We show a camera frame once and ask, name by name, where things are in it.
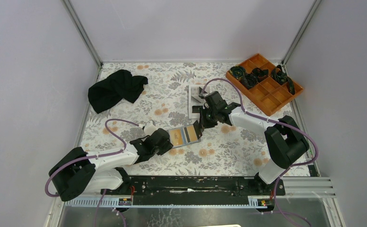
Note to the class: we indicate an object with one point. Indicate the black orange rolled tie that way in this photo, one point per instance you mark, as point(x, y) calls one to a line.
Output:
point(282, 78)

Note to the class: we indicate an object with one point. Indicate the white plastic card box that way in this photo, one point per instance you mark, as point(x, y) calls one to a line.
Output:
point(192, 102)

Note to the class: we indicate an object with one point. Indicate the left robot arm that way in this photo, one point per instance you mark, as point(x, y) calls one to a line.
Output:
point(78, 172)

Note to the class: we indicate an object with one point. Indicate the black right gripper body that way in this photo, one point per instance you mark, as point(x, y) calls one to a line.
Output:
point(208, 117)

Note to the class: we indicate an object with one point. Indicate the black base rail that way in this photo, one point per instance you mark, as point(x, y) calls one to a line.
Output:
point(195, 190)

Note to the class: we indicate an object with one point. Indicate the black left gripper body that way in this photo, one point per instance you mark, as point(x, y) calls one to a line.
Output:
point(159, 151)

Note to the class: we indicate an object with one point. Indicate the orange wooden divider tray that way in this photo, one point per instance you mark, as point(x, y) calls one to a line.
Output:
point(268, 95)

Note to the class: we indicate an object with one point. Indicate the stack of cards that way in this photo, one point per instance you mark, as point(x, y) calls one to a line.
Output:
point(196, 94)

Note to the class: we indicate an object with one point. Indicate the grey blue card holder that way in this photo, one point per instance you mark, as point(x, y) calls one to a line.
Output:
point(185, 143)

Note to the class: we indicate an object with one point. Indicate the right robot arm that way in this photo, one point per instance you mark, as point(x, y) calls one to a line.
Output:
point(284, 141)

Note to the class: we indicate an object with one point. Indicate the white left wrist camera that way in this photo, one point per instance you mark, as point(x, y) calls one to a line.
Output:
point(149, 128)

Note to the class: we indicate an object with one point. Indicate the black credit card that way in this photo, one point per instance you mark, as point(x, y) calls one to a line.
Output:
point(198, 129)

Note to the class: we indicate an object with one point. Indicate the floral table mat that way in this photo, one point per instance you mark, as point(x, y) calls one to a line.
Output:
point(223, 150)

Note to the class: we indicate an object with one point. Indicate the dark blue rolled tie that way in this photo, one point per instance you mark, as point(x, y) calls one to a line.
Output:
point(257, 75)

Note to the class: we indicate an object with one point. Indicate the green yellow rolled tie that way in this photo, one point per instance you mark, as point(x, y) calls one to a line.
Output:
point(238, 72)

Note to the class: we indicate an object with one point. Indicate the black cloth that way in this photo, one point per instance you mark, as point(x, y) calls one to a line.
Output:
point(119, 85)

